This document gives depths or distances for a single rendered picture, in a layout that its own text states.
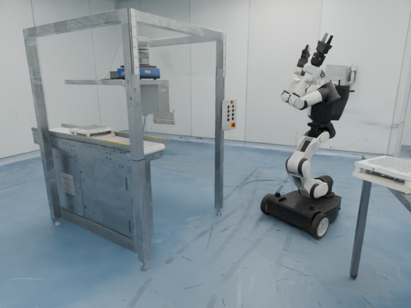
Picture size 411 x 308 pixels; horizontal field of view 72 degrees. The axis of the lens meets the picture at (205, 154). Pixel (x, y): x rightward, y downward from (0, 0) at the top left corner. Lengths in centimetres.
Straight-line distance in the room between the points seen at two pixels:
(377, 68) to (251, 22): 217
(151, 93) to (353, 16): 390
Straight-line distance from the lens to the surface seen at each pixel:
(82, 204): 263
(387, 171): 140
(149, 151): 192
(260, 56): 537
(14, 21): 554
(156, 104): 194
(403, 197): 135
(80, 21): 205
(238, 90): 548
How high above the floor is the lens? 125
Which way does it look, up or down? 15 degrees down
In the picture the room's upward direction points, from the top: straight up
